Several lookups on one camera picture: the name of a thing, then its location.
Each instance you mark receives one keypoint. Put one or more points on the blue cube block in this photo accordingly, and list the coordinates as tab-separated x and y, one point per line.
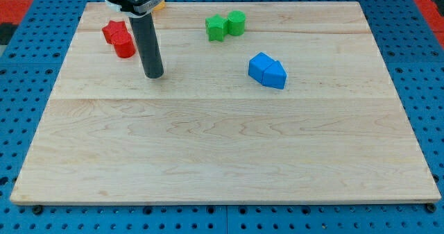
258	65

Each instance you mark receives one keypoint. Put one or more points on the light wooden board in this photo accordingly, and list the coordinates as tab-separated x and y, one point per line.
207	133

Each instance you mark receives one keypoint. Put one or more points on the blue pentagon block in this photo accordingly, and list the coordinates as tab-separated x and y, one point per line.
274	76

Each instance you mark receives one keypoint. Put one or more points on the green star block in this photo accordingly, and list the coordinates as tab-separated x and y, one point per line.
216	28

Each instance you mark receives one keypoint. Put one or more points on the green cylinder block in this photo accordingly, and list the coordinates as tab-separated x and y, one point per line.
236	22

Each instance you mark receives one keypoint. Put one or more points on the red cylinder block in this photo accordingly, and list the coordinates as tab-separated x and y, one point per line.
123	44

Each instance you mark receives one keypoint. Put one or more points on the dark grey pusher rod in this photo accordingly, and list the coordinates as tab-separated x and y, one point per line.
147	45

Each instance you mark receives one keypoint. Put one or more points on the yellow block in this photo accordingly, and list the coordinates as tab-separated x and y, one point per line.
160	6

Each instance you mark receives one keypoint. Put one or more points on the red star block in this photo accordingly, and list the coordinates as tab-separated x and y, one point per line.
112	28

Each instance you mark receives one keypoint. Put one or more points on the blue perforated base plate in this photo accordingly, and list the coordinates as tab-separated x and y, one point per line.
33	58

